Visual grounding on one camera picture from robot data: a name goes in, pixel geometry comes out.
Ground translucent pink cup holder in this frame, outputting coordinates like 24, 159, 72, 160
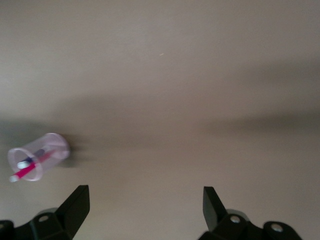
7, 132, 71, 183

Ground pink highlighter pen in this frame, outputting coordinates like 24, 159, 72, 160
9, 149, 57, 183

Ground purple highlighter pen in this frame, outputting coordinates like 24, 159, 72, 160
16, 148, 46, 169

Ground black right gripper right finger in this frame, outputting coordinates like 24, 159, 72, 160
198, 185, 304, 240

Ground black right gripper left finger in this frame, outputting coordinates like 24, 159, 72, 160
0, 184, 91, 240

